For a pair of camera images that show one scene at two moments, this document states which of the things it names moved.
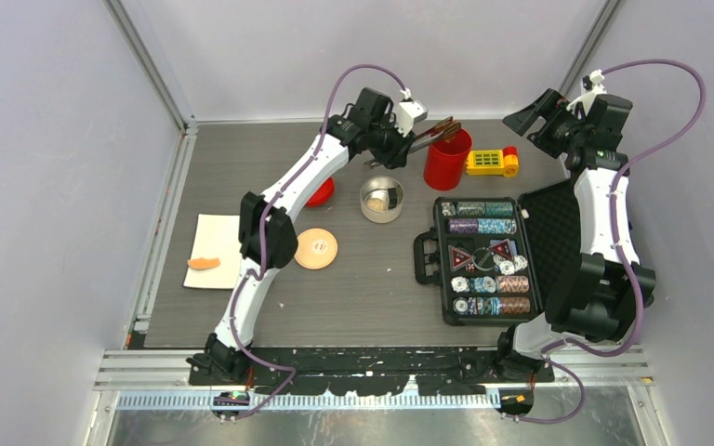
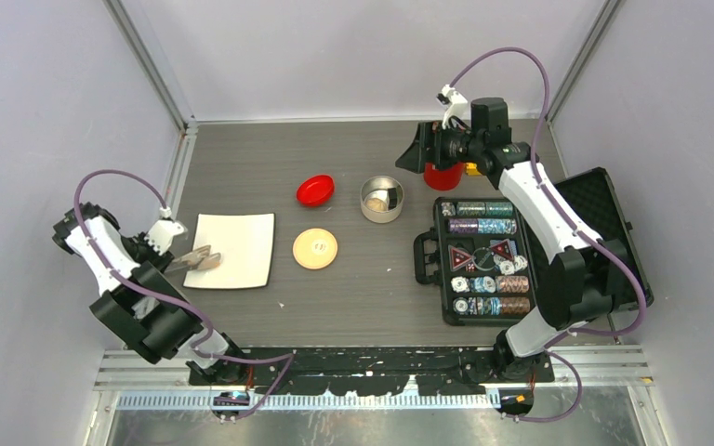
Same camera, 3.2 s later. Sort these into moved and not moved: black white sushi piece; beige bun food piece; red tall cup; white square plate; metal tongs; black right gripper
Moved: black right gripper; metal tongs
Not moved: red tall cup; beige bun food piece; black white sushi piece; white square plate
